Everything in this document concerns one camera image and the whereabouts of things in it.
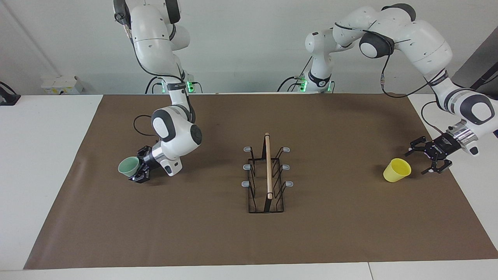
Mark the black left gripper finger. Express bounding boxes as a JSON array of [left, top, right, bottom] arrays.
[[421, 157, 452, 175], [405, 136, 428, 157]]

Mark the green plastic cup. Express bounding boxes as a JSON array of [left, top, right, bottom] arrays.
[[118, 156, 140, 177]]

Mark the yellow plastic cup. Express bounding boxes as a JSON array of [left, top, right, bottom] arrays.
[[383, 158, 412, 183]]

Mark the brown table mat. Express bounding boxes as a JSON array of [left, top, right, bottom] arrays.
[[23, 93, 498, 270]]

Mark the dark grey cabinet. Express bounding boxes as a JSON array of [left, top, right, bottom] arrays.
[[451, 27, 498, 138]]

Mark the white socket box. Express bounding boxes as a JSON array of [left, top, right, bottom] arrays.
[[41, 76, 84, 95]]

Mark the black stand foot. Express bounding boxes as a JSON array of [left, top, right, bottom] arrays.
[[0, 81, 21, 106]]

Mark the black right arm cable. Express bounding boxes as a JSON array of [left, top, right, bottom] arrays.
[[133, 115, 160, 137]]

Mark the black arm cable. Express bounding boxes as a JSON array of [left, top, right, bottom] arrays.
[[335, 21, 448, 135], [133, 115, 160, 137]]

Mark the black base power cable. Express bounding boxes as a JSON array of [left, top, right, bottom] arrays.
[[145, 76, 203, 95], [277, 56, 312, 93]]

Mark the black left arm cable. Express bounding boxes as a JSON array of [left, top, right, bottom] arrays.
[[335, 21, 448, 135]]

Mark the black wire cup rack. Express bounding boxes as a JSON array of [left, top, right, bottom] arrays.
[[241, 132, 294, 214]]

